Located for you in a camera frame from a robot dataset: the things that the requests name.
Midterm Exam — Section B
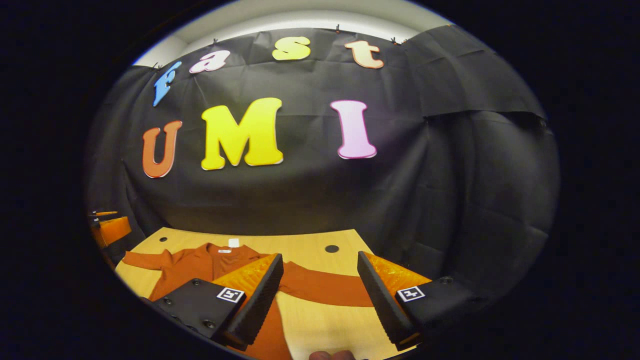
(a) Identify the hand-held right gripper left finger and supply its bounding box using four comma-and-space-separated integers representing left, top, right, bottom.
141, 252, 284, 351

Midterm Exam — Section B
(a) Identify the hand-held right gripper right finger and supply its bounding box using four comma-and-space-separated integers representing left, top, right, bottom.
357, 251, 493, 352

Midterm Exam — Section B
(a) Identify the orange knit garment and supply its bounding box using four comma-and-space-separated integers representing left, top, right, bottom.
122, 242, 375, 360

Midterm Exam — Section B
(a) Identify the black backdrop cloth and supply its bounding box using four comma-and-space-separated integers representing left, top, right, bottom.
84, 24, 560, 321

